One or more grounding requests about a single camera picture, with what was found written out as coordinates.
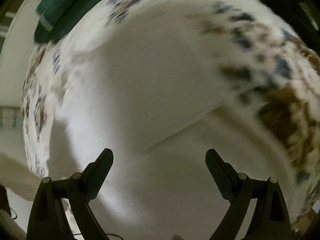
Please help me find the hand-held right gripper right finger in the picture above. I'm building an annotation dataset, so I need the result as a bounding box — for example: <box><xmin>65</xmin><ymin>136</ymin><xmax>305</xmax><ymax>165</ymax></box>
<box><xmin>205</xmin><ymin>149</ymin><xmax>293</xmax><ymax>240</ymax></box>

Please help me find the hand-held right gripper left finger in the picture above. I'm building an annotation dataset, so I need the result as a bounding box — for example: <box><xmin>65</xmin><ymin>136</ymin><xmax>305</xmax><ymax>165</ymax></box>
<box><xmin>26</xmin><ymin>148</ymin><xmax>114</xmax><ymax>240</ymax></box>

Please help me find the white cloth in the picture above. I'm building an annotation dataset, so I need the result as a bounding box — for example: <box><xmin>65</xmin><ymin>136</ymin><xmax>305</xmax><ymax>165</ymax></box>
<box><xmin>49</xmin><ymin>0</ymin><xmax>298</xmax><ymax>240</ymax></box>

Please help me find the floral printed bedsheet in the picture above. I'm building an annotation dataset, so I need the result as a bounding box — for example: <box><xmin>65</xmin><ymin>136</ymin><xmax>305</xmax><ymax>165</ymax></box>
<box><xmin>21</xmin><ymin>0</ymin><xmax>320</xmax><ymax>230</ymax></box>

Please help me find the dark green cloth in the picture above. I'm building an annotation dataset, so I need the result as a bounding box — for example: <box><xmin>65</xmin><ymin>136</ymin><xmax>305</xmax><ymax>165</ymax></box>
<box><xmin>34</xmin><ymin>0</ymin><xmax>133</xmax><ymax>44</ymax></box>

